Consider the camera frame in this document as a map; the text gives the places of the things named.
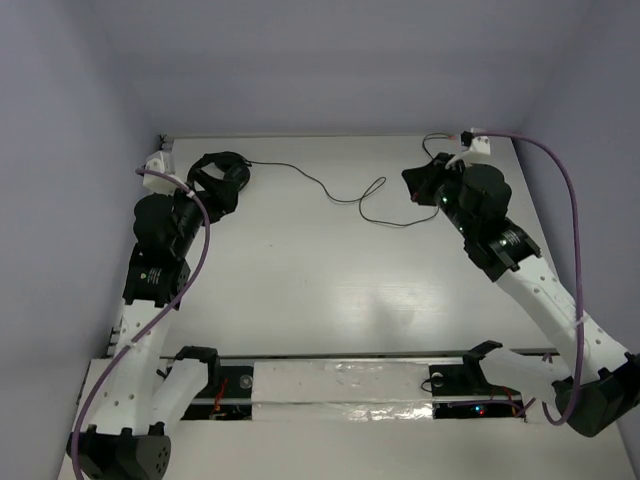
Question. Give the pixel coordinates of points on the silver foil covered panel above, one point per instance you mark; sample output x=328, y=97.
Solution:
x=340, y=390

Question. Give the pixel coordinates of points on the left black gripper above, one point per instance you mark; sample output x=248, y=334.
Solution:
x=210, y=193

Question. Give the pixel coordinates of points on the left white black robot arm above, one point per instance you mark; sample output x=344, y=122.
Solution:
x=122, y=429

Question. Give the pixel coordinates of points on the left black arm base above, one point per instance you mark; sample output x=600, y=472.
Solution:
x=227, y=394

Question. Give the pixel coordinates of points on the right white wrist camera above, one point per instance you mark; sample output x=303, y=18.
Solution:
x=476, y=147

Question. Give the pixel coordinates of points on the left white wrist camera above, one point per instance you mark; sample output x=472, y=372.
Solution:
x=162, y=162

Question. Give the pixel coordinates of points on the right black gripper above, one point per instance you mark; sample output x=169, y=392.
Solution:
x=419, y=178

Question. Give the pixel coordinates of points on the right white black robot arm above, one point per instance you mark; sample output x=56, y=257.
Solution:
x=595, y=379

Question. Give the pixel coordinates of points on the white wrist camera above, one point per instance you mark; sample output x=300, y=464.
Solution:
x=162, y=162
x=476, y=147

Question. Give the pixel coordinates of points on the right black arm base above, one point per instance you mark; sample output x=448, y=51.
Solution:
x=461, y=391

